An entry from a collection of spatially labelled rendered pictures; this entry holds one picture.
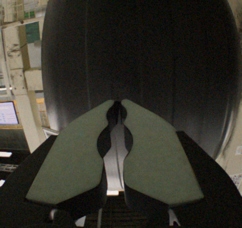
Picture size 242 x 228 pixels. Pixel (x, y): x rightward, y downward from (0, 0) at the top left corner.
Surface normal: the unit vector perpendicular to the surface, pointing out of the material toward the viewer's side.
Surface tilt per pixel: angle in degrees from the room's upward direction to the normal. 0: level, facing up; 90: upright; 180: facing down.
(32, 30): 90
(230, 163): 90
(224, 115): 90
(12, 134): 90
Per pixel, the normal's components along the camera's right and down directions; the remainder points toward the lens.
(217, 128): 0.25, 0.42
